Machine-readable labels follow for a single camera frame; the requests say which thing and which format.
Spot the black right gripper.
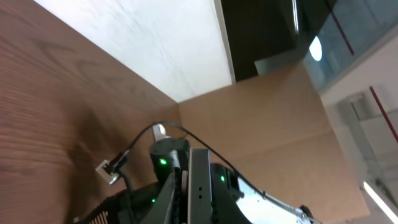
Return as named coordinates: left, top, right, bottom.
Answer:
left=73, top=183, right=174, bottom=224

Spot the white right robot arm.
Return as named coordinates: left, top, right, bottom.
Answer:
left=77, top=138, right=250, bottom=224

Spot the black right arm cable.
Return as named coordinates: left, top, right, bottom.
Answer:
left=123, top=121, right=324, bottom=224

